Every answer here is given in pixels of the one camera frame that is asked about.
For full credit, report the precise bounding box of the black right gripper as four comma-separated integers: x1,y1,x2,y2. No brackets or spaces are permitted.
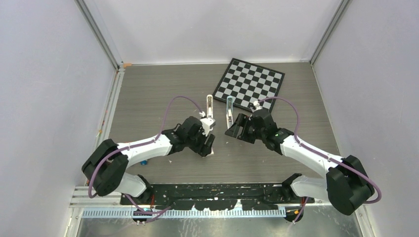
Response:
225,113,266,144

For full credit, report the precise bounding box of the light blue white stapler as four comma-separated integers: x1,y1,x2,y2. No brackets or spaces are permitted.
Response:
226,96,234,129

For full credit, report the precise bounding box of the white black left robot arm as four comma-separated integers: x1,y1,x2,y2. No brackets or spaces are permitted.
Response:
82,116,215,204

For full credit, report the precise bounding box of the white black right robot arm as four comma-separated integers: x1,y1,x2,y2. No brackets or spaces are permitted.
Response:
225,109,376,215

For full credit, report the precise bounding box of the black white chessboard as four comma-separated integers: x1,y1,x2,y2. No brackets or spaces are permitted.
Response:
212,58,285,112

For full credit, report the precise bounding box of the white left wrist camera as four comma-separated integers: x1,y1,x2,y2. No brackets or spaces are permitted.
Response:
199,112,216,136

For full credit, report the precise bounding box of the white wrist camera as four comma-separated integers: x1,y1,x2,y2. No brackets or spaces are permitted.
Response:
251,100,263,112
199,112,216,136

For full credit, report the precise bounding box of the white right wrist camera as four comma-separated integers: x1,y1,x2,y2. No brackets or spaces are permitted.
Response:
251,100,263,112

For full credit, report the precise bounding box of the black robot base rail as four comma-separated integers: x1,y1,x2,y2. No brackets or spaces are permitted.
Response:
133,183,305,211

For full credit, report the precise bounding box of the left aluminium corner post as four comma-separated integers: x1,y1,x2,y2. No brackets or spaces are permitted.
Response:
75,0,121,71

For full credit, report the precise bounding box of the aluminium corner post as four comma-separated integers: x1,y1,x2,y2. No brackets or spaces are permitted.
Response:
309,0,352,66
75,0,121,71

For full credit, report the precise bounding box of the right aluminium corner post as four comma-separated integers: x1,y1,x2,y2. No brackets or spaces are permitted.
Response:
309,0,352,66

